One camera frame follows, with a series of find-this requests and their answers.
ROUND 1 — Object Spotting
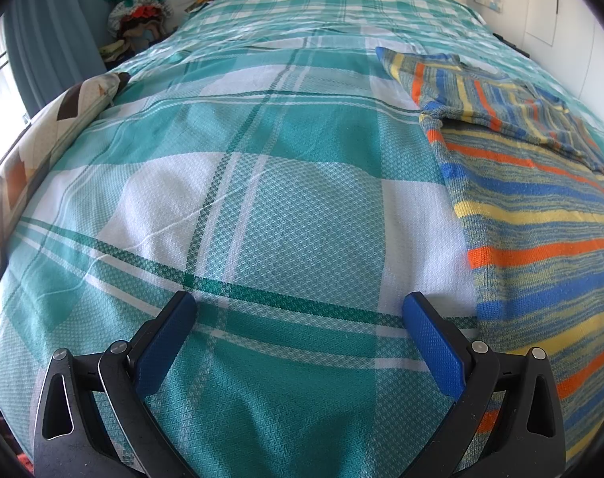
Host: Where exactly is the blue curtain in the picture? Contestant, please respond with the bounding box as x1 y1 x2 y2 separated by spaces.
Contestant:
0 0 133 115

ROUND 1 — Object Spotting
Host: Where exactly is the geometric patterned pillow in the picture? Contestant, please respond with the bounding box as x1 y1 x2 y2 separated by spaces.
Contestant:
0 71 132 294

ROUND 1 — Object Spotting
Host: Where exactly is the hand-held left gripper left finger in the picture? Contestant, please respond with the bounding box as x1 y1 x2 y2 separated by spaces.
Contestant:
32 290 198 478

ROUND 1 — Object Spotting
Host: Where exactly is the teal plaid blanket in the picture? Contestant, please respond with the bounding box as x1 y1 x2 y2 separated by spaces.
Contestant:
0 0 604 478

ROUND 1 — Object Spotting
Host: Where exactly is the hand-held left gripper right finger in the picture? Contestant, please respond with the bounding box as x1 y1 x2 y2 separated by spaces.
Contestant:
403 293 566 478

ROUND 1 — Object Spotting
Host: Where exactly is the white wardrobe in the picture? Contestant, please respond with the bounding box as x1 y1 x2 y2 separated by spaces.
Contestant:
523 0 604 140

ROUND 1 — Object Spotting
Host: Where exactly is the pile of clothes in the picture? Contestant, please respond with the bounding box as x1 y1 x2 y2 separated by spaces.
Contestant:
99 0 177 63

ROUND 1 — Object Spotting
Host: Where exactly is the dark nightstand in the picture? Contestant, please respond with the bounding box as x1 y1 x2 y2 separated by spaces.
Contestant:
492 31 528 55

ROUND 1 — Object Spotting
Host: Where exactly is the striped knit shirt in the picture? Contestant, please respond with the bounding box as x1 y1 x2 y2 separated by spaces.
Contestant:
375 46 604 469

